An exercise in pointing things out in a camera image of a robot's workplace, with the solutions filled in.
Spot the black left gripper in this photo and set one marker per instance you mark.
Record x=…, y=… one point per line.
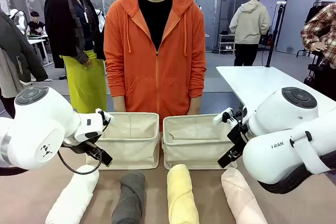
x=92, y=148

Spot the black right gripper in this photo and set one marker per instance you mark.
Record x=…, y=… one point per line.
x=238, y=137

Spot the pink towel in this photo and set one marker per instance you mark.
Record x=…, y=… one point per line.
x=241, y=197

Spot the grey towel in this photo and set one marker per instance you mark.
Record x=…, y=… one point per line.
x=131, y=197

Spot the white towel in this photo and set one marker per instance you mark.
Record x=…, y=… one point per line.
x=73, y=197

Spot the yellow towel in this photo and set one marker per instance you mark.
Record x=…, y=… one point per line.
x=181, y=195

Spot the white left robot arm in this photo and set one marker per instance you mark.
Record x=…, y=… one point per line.
x=39, y=134

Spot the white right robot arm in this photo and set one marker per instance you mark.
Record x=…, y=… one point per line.
x=278, y=132

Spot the person's right hand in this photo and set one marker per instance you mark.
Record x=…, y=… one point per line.
x=119, y=104

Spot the person's left hand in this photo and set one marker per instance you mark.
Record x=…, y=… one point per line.
x=195, y=106

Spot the cream fabric basket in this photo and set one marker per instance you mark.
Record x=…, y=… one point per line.
x=194, y=153
x=131, y=150

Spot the white side table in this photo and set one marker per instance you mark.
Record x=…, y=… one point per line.
x=262, y=82

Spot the person in orange hoodie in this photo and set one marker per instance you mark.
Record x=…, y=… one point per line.
x=141, y=64

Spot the wooden shoe rack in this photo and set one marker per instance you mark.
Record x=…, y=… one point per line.
x=226, y=41

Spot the black stand pole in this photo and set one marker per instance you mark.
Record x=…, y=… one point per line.
x=274, y=35

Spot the person in beige jacket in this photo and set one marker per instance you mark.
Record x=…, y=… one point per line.
x=249, y=24

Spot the seated person in black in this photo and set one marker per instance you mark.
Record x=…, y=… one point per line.
x=35, y=26

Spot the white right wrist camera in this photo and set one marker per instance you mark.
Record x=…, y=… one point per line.
x=221, y=116

